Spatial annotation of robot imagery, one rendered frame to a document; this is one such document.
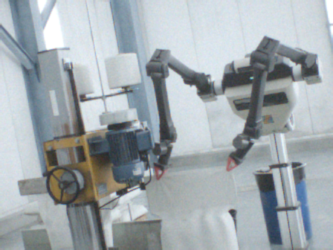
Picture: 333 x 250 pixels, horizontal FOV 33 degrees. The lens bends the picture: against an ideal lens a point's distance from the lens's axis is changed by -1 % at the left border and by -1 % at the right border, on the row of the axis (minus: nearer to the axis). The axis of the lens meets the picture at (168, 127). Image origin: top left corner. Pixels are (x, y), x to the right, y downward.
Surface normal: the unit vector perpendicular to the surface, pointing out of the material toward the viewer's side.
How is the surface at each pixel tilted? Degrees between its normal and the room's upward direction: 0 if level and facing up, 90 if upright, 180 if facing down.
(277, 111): 130
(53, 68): 90
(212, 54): 90
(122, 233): 90
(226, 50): 90
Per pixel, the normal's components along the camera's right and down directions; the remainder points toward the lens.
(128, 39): -0.40, 0.12
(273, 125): -0.19, 0.72
